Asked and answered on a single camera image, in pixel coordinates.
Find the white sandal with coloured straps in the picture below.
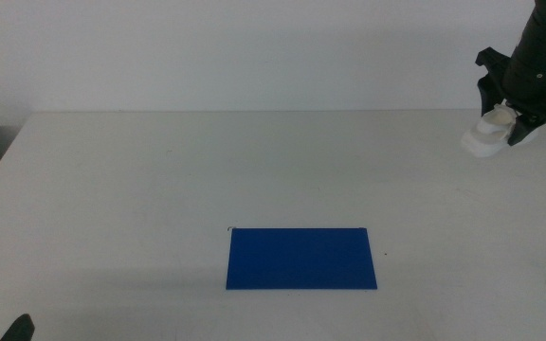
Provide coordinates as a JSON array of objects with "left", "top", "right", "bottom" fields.
[{"left": 460, "top": 103, "right": 540, "bottom": 159}]

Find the blue rectangular mat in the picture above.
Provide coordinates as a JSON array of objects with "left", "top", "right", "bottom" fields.
[{"left": 225, "top": 227, "right": 378, "bottom": 291}]

